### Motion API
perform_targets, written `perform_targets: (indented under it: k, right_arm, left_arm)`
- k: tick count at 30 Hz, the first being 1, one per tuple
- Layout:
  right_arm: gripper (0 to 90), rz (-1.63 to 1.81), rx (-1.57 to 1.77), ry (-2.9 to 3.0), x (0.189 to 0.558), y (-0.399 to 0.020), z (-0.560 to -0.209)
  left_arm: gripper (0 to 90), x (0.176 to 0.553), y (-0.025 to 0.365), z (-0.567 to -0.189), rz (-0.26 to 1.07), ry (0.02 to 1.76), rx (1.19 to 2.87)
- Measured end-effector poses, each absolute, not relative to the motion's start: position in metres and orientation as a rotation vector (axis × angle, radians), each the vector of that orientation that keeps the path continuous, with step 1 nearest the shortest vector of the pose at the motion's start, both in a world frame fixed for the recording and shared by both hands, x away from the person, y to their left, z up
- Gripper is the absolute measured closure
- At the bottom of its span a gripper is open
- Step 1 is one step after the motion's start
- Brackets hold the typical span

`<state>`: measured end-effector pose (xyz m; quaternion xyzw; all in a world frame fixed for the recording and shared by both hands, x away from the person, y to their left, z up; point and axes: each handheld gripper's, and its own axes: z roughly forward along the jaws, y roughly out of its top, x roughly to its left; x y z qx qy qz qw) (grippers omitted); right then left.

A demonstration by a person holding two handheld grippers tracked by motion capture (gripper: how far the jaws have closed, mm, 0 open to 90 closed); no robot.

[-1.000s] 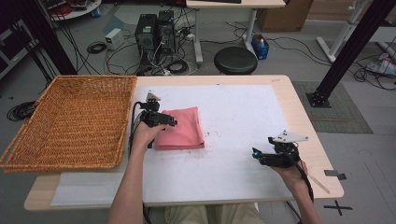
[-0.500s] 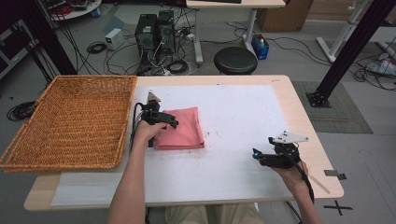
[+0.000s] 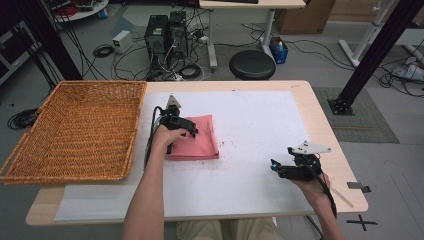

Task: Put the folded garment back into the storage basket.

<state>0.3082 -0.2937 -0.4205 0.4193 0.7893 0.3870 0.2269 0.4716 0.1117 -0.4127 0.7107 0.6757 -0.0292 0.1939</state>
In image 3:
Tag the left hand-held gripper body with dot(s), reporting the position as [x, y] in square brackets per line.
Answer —
[171, 118]

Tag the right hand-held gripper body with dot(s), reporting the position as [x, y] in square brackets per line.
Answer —
[305, 170]

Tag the pink tank top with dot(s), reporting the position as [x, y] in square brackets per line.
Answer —
[200, 143]

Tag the wicker basket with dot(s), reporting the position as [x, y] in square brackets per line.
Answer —
[83, 100]

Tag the person's left hand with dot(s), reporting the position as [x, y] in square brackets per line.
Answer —
[165, 140]

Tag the person's right hand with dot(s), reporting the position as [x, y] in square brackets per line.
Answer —
[316, 191]

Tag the thin wooden stick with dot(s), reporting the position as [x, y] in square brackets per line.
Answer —
[343, 199]

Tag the black tape piece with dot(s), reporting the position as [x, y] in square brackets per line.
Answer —
[355, 185]

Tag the white paper table cover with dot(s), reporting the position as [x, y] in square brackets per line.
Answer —
[250, 110]

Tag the grey floor mat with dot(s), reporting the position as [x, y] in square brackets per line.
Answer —
[366, 123]

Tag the large black computer tower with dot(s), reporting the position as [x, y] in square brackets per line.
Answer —
[156, 36]

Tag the small black computer tower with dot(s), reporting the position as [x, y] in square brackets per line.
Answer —
[178, 33]

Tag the black round stool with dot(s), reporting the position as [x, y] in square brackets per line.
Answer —
[252, 65]

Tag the white power supply box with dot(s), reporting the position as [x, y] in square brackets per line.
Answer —
[121, 41]

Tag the blue box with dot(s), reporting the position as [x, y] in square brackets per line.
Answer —
[278, 55]

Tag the round white table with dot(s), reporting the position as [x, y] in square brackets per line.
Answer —
[90, 11]

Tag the white desk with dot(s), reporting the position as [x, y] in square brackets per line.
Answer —
[253, 4]

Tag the white metal stand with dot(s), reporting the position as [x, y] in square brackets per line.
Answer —
[365, 40]

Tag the crumpled plastic bag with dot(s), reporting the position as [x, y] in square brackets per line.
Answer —
[411, 71]

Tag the cardboard box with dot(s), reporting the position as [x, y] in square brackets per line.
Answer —
[303, 18]

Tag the black equipment rack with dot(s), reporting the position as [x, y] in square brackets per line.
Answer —
[13, 46]

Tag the black metal post with foot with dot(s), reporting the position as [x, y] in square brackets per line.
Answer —
[376, 53]

